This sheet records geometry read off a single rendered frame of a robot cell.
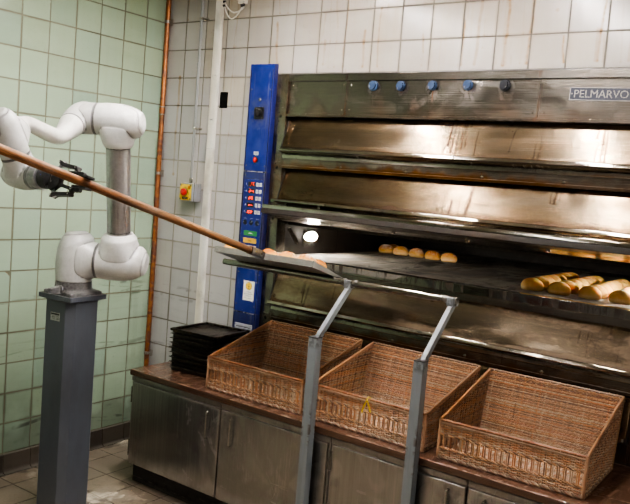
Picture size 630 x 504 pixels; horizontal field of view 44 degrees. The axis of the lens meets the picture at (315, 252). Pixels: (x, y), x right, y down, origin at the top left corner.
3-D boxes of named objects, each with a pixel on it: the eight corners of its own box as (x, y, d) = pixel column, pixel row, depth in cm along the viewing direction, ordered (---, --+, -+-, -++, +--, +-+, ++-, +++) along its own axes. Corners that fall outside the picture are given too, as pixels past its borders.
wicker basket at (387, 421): (367, 397, 365) (372, 340, 362) (477, 427, 332) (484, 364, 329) (305, 418, 325) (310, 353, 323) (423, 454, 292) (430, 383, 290)
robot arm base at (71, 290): (34, 292, 333) (35, 279, 332) (75, 288, 352) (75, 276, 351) (63, 298, 324) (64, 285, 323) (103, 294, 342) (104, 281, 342)
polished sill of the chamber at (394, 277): (281, 262, 402) (282, 255, 402) (645, 321, 298) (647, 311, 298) (274, 263, 397) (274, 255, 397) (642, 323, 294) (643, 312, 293)
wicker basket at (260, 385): (267, 371, 399) (271, 318, 396) (360, 395, 367) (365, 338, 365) (202, 387, 359) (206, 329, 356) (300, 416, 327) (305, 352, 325)
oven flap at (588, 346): (270, 305, 398) (281, 269, 402) (633, 379, 295) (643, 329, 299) (265, 303, 395) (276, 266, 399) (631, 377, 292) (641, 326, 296)
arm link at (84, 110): (56, 108, 308) (89, 111, 308) (72, 93, 324) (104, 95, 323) (60, 139, 315) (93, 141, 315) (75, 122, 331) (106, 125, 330)
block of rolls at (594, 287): (561, 281, 386) (562, 270, 386) (663, 295, 359) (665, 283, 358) (516, 288, 337) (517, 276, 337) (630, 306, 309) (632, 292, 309)
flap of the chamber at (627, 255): (260, 212, 383) (283, 221, 399) (639, 256, 279) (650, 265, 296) (261, 207, 383) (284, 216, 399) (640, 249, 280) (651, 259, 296)
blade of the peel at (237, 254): (312, 267, 319) (314, 260, 319) (213, 251, 350) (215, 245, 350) (355, 285, 348) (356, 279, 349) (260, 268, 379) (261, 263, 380)
